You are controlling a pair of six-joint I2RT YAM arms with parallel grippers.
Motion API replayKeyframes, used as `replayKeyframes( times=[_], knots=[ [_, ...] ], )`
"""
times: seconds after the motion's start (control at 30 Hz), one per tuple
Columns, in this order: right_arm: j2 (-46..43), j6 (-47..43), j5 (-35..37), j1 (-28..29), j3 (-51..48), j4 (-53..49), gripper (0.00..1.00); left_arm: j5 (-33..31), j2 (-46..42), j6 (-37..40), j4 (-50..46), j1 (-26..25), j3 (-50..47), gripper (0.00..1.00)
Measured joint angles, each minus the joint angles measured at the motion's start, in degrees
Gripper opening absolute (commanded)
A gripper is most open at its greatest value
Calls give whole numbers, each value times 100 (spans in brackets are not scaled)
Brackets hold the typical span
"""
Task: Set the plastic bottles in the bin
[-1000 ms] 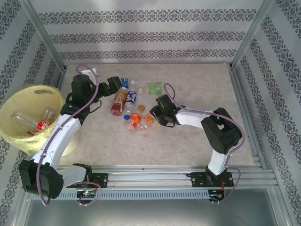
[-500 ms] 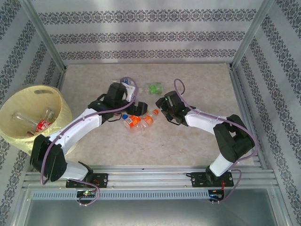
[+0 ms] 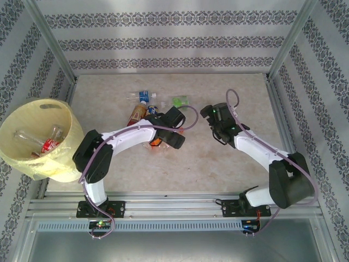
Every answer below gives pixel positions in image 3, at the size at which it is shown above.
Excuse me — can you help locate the orange bottle brown cap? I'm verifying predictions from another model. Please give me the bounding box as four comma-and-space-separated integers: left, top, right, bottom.
144, 137, 171, 151

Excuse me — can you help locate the green label clear bottle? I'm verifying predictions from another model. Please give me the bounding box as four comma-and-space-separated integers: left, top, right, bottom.
160, 95, 190, 109

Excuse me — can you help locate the red gold tea bottle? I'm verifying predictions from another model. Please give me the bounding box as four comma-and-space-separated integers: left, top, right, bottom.
127, 100, 148, 127

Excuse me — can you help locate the red coca cola bottle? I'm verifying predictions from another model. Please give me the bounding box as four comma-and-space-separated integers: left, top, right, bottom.
40, 124, 65, 153

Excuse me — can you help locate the pale blue water bottle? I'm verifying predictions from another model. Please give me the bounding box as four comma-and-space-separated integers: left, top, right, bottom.
14, 130, 44, 145

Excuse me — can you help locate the yellow lined waste bin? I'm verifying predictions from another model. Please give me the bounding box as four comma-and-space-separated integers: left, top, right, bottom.
0, 98, 85, 183

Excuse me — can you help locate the blue label water bottle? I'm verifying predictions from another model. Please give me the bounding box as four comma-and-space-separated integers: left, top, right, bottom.
126, 91, 158, 103

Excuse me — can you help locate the right circuit board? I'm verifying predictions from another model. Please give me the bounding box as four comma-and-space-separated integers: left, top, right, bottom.
242, 221, 260, 234

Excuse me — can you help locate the circuit board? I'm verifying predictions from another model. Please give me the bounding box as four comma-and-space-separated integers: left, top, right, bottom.
242, 221, 260, 234
89, 220, 112, 230

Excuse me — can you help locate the left circuit board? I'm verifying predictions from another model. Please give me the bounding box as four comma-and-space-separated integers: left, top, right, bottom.
89, 220, 112, 230

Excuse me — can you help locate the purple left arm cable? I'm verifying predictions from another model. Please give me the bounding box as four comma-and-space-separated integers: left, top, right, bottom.
80, 105, 199, 241

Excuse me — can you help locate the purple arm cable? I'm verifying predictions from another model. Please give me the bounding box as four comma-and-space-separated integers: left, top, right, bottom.
80, 105, 199, 241
225, 88, 319, 235

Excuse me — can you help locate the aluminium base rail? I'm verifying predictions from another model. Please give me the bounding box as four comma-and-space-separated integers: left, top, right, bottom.
27, 190, 320, 219

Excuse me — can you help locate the black right mount plate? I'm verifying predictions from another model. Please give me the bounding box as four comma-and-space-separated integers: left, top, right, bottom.
221, 200, 272, 218

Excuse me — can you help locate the black mount plate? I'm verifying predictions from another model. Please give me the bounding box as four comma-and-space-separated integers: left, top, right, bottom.
221, 200, 272, 218
77, 200, 126, 219

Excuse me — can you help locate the grey slotted cable duct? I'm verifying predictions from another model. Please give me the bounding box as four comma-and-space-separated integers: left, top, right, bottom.
37, 219, 262, 232

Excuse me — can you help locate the black left mount plate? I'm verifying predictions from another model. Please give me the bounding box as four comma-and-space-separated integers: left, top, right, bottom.
77, 200, 126, 219

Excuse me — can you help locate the aluminium frame post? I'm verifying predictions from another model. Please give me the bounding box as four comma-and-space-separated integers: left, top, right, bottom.
268, 0, 319, 81
26, 0, 79, 82

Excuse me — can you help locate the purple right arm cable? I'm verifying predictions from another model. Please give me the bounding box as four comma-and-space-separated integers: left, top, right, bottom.
225, 88, 319, 235

